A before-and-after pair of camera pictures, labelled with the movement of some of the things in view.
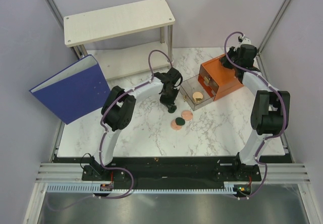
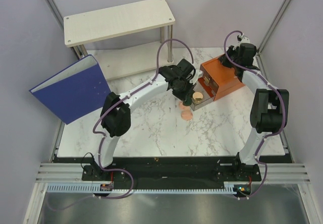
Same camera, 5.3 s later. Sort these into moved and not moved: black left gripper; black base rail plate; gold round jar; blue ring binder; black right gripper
Moved: black left gripper
Not moved: blue ring binder; black base rail plate; black right gripper; gold round jar
